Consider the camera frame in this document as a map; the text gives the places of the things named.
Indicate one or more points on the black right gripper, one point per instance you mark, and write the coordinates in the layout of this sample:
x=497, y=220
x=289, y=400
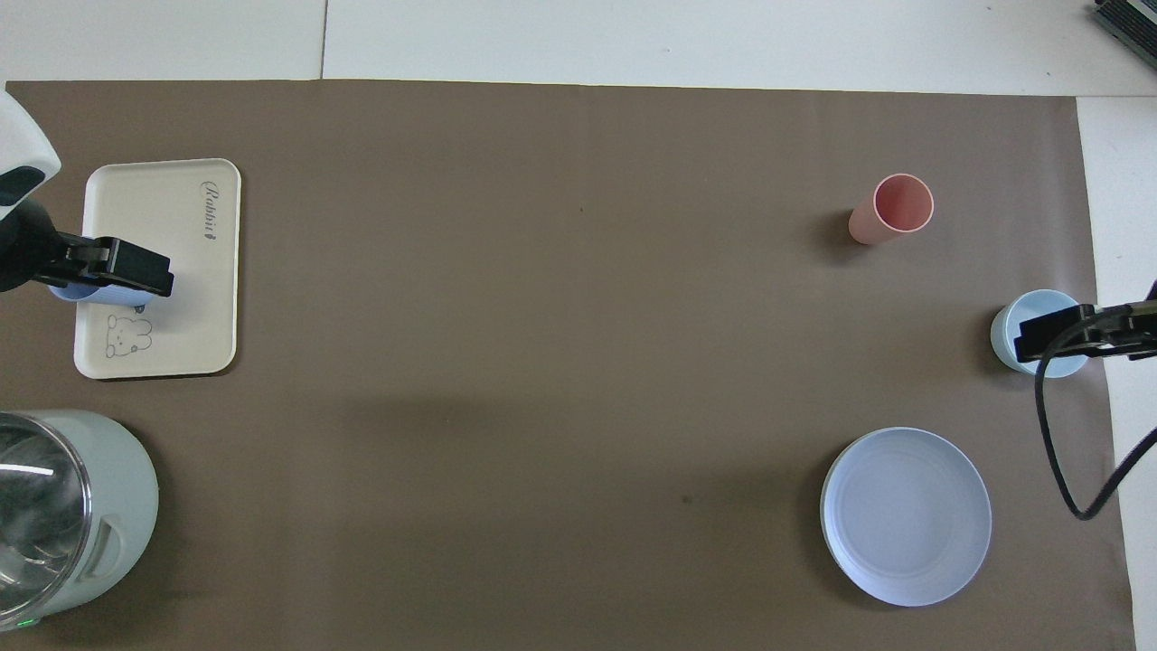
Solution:
x=1148, y=325

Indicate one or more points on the blue ribbed cup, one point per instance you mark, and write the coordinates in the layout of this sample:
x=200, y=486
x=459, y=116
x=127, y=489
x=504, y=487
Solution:
x=99, y=295

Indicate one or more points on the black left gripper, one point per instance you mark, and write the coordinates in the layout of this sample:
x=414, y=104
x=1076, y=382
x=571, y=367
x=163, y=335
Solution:
x=27, y=249

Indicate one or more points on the glass pot lid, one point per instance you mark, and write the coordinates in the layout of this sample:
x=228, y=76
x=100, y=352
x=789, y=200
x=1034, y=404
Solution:
x=41, y=515

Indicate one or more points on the light blue cup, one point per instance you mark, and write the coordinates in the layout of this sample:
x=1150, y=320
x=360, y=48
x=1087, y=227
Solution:
x=1003, y=330

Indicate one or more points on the pink cup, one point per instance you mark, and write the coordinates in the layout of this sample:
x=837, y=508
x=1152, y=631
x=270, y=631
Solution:
x=890, y=212

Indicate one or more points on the cream rabbit print tray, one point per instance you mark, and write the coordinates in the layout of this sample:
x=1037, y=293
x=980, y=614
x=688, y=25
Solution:
x=190, y=298

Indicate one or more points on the dark ribbed device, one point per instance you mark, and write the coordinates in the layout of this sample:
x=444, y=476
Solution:
x=1130, y=18

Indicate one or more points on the brown table mat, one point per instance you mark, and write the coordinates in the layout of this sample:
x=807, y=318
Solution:
x=542, y=316

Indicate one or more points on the pale blue round plate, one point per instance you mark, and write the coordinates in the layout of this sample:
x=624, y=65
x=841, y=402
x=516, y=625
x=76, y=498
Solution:
x=906, y=515

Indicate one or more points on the pale green electric pot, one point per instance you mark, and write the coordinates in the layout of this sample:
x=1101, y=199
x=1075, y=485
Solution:
x=126, y=488

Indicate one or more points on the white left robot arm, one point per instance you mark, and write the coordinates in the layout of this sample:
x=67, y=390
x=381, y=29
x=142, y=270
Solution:
x=23, y=136

